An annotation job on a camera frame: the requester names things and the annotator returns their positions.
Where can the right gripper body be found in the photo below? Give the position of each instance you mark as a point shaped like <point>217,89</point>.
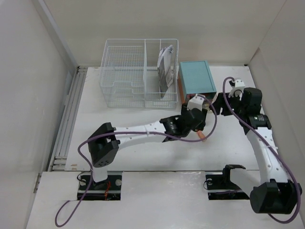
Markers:
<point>236,105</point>

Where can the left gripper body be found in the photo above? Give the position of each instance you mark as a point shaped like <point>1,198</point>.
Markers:
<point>198,128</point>

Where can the clear drawer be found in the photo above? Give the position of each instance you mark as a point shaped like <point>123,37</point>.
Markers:
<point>206,105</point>

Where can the teal drawer box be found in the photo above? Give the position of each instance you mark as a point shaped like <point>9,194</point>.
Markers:
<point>196,78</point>

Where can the grey setup guide booklet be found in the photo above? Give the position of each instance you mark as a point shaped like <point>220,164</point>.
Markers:
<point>163,66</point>

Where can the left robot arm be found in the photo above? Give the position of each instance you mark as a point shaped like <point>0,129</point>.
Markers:
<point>107,140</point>

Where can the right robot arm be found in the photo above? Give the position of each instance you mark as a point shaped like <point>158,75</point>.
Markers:
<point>277,192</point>

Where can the orange transparent case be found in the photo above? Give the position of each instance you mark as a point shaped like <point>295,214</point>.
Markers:
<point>201,136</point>

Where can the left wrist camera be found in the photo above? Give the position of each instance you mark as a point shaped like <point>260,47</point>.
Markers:
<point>196,102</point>

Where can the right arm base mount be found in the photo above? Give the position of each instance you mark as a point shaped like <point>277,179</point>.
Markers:
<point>218,189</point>

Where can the white wire mesh organizer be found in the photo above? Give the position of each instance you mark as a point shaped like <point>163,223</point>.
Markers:
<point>129,75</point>

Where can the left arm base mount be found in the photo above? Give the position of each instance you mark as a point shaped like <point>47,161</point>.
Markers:
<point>107,190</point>

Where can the aluminium rail frame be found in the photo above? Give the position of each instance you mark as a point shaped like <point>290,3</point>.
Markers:
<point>59,151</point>

